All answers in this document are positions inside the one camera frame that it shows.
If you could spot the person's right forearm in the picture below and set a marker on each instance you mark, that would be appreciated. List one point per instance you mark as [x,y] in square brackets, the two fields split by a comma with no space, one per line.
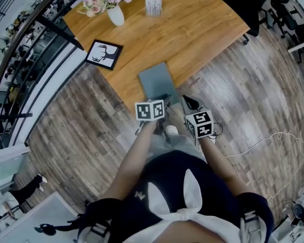
[218,166]

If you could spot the person's navy top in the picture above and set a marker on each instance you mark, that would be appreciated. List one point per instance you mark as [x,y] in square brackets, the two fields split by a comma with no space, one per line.
[167,171]

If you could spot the person's white bow collar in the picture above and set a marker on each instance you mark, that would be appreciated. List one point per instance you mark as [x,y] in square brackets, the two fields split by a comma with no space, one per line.
[185,214]

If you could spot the clear acrylic card stand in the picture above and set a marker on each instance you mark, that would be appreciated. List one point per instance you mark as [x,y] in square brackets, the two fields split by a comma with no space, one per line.
[153,6]

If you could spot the white desk edge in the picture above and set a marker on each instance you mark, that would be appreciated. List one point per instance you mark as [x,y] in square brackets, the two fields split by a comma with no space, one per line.
[301,45]

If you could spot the person's grey trousers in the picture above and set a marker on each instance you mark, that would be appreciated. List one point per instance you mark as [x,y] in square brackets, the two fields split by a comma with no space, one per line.
[180,143]

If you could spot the black office chair with cloth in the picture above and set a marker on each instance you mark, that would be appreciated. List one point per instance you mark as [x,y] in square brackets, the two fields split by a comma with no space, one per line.
[286,19]

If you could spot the large black office chair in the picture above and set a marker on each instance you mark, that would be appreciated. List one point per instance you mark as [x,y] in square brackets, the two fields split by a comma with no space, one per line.
[245,4]

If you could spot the white ceramic vase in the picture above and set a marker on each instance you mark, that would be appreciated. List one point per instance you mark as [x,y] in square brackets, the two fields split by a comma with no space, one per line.
[116,16]

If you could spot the person's left forearm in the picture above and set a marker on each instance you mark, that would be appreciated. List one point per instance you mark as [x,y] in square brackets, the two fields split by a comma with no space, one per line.
[131,166]

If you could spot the small silver brooch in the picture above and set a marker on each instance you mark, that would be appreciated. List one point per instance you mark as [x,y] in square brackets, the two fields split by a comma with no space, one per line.
[139,195]

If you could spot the black framed deer picture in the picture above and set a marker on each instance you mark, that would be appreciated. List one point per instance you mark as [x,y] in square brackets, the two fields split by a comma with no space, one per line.
[104,55]

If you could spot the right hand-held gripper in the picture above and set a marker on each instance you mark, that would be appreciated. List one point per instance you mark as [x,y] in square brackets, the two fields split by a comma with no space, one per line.
[200,124]

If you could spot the white desk panel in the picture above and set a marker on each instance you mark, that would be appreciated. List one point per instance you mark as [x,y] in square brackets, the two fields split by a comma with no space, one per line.
[48,206]

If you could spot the frosted glass door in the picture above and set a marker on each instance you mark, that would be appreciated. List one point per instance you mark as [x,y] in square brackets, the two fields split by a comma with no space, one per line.
[5,163]

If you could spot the black metal railing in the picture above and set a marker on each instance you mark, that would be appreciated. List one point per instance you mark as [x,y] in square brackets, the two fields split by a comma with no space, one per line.
[60,33]

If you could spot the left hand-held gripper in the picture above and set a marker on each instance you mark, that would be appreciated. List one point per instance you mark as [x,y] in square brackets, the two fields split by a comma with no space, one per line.
[149,110]

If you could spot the pale grey-green book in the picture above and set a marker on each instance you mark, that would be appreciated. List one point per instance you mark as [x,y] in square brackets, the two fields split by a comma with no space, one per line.
[157,82]

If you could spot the person's white shoe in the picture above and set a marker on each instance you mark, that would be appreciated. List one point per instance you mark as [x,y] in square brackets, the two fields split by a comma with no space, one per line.
[171,129]

